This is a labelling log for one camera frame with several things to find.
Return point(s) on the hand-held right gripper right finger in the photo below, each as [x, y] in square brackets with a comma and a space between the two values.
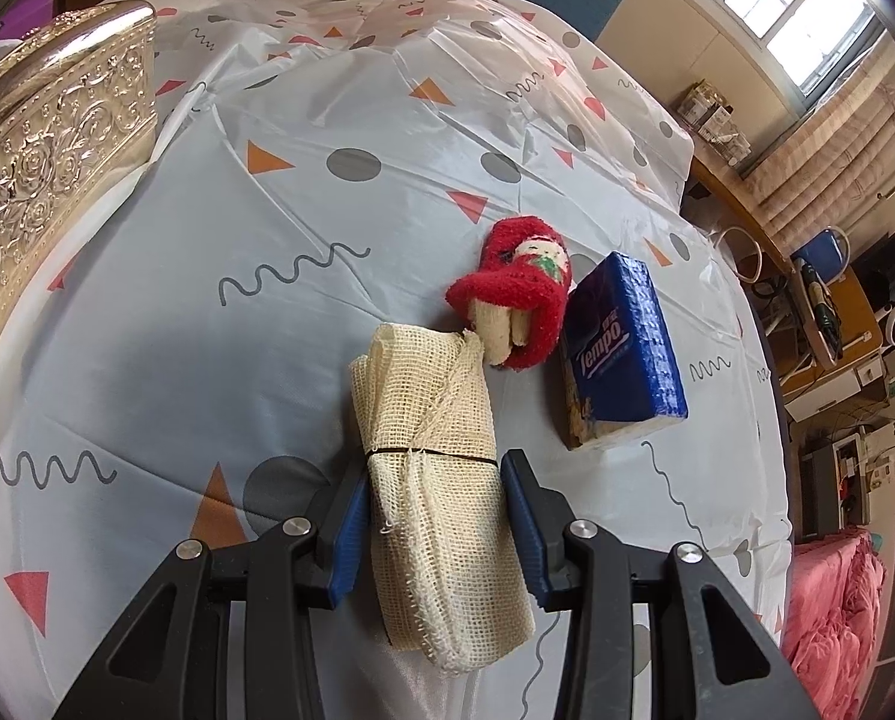
[526, 532]

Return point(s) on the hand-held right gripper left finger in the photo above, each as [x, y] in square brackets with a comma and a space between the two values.
[350, 532]

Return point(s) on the beige mesh cloth roll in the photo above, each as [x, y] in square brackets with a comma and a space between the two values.
[432, 465]

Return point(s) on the blue tissue pack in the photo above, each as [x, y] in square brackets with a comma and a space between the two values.
[631, 330]

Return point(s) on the red plush sock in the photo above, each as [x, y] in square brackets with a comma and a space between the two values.
[522, 277]

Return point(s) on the gold ornate box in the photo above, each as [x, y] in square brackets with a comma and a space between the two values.
[42, 165]

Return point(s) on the patterned plastic tablecloth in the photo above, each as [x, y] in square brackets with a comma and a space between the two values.
[267, 330]

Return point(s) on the pink ruffled bedspread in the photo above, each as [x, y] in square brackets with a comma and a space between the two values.
[837, 615]

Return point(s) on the white open shelf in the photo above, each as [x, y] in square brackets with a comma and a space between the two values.
[860, 457]

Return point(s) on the white tote bag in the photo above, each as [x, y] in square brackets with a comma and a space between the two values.
[743, 251]

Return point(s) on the blue folding chair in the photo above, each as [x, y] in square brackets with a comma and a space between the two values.
[822, 251]

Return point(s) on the clear desk organizer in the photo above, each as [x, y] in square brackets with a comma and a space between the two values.
[710, 116]

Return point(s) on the beige striped curtain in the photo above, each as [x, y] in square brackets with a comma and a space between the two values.
[837, 157]

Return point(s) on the purple box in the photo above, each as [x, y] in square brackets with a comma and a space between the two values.
[27, 11]

